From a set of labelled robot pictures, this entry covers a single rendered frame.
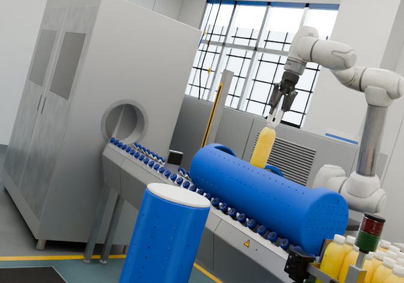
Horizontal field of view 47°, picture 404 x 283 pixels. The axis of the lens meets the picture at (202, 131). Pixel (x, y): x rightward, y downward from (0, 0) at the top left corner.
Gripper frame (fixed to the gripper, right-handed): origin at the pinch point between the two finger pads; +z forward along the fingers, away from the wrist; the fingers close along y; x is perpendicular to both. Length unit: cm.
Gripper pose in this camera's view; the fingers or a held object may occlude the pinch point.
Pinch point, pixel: (275, 116)
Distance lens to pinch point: 206.5
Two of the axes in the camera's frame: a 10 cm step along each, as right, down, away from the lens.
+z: -3.6, 9.3, 0.7
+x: 4.9, 2.5, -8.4
